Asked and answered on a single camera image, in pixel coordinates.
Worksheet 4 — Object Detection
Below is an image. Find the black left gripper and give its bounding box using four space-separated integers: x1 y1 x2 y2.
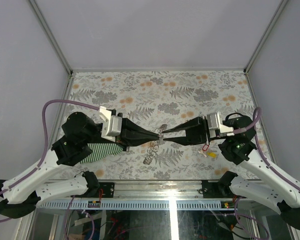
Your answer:
84 112 162 152

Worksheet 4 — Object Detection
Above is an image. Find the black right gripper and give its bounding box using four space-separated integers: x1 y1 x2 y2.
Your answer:
162 115 229 146

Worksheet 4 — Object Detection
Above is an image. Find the metal ring disc with keyrings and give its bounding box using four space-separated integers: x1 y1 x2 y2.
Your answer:
143 124 168 165

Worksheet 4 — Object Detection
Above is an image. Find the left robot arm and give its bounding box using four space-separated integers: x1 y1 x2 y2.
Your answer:
0 111 160 219

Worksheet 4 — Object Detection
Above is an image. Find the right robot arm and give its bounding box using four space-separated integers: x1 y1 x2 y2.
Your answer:
164 107 300 230

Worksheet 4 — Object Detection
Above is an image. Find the red key tag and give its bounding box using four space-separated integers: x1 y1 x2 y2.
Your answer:
201 144 210 153

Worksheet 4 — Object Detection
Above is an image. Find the yellow key tag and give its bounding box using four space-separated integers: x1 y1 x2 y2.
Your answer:
207 152 218 158

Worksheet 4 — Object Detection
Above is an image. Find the green striped cloth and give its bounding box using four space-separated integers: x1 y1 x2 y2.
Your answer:
80 143 123 164

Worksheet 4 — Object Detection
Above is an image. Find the floral table mat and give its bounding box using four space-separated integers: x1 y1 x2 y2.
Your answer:
56 70 255 180

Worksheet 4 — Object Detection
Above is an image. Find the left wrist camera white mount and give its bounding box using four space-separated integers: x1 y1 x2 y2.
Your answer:
98 106 123 142

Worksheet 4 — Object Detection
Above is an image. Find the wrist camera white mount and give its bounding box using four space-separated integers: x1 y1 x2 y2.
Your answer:
98 106 123 142
205 112 235 138

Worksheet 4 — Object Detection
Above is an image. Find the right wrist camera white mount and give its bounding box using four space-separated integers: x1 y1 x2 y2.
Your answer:
205 112 235 138

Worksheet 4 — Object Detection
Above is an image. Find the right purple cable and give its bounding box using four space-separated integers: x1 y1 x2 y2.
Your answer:
233 107 300 195

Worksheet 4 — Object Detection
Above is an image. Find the purple cable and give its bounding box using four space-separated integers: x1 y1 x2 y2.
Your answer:
0 99 102 224
233 107 300 195

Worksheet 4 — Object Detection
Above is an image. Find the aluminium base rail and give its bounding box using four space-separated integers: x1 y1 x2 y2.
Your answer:
39 180 234 211

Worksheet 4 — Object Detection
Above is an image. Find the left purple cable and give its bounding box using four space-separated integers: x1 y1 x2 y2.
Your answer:
0 99 102 224

